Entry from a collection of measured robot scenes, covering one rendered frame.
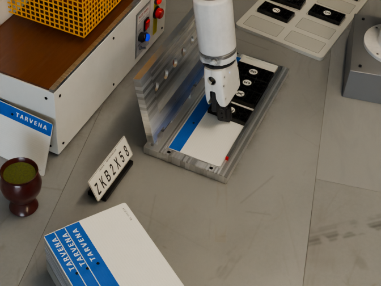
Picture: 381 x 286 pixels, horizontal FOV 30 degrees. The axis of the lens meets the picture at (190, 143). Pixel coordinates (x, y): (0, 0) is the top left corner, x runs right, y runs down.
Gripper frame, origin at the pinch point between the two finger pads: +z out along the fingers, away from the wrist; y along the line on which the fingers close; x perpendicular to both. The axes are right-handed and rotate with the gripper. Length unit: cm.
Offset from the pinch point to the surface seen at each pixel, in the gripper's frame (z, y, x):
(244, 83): 1.3, 14.3, 0.4
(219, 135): 2.8, -5.0, -0.6
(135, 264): -5, -52, -5
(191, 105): 0.5, 1.1, 9.2
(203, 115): 1.5, -0.4, 5.3
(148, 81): -16.5, -14.0, 10.6
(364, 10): 8, 68, -17
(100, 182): -2.4, -32.6, 15.1
